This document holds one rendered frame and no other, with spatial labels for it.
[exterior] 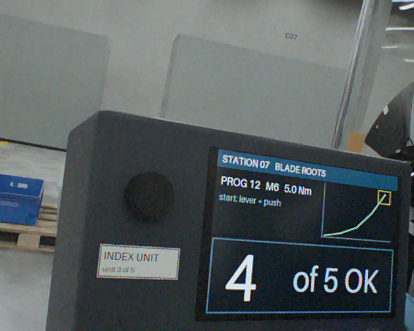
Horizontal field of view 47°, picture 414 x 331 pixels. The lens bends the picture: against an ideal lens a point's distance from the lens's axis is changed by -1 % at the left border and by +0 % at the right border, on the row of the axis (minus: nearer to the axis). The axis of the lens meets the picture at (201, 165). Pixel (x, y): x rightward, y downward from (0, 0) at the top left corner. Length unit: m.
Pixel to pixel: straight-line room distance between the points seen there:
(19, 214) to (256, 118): 3.80
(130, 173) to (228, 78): 6.12
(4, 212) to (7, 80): 4.68
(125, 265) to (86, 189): 0.05
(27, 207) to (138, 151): 3.33
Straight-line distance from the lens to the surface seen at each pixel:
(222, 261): 0.31
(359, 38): 2.54
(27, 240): 3.56
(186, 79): 6.33
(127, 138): 0.29
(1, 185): 4.19
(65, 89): 7.92
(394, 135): 1.33
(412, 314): 0.71
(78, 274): 0.29
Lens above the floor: 1.27
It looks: 8 degrees down
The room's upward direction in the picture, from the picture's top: 11 degrees clockwise
